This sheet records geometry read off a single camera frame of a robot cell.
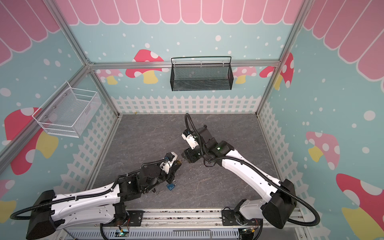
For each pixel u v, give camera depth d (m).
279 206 0.39
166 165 0.61
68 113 1.19
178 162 0.72
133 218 0.74
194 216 0.76
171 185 0.84
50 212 0.41
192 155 0.66
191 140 0.66
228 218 0.74
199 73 0.94
